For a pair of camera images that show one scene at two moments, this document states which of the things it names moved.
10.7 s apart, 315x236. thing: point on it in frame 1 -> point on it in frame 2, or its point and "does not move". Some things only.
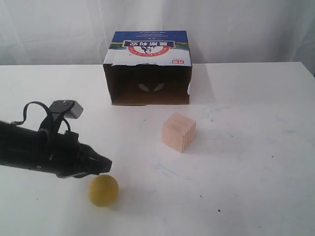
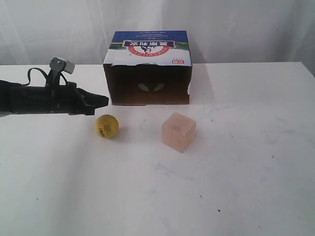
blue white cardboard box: [148, 67] does not move
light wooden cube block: [178, 132] does not move
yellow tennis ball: [103, 190] -> [107, 126]
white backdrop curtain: [80, 32] does not move
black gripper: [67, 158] -> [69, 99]
